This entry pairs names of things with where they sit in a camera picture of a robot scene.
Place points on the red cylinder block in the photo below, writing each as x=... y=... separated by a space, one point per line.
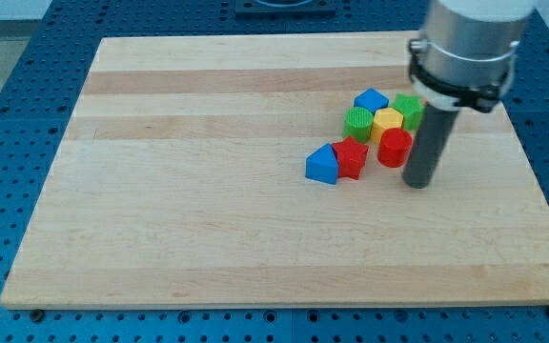
x=394 y=147

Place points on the wooden board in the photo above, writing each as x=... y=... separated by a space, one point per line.
x=180 y=184

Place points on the dark mounting plate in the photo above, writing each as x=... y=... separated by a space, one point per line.
x=254 y=8

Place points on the red star block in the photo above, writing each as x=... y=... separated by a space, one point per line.
x=351 y=157

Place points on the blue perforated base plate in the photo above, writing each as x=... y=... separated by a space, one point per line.
x=35 y=106

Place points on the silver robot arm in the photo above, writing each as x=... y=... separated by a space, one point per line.
x=466 y=50

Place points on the blue cube block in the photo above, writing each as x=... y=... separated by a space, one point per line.
x=371 y=100

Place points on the yellow hexagon block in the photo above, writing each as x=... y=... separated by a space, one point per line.
x=385 y=119

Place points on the green cylinder block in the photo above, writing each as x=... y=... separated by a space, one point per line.
x=358 y=123

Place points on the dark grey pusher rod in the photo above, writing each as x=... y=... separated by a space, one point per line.
x=430 y=140

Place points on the blue triangle block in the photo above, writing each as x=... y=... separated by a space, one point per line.
x=322 y=165

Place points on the green star block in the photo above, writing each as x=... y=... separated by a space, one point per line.
x=411 y=108

